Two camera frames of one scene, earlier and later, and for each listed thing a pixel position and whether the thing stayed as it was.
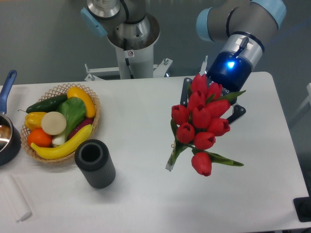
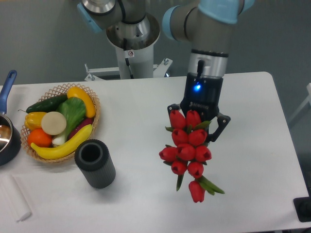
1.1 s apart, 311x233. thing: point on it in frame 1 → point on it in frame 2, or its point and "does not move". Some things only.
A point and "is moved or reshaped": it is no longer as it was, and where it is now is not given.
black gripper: (231, 71) → (202, 94)
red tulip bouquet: (194, 126) is moved or reshaped
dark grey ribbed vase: (93, 157) does not move
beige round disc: (53, 123) does not move
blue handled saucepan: (10, 141) does not move
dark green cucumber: (48, 105) does not move
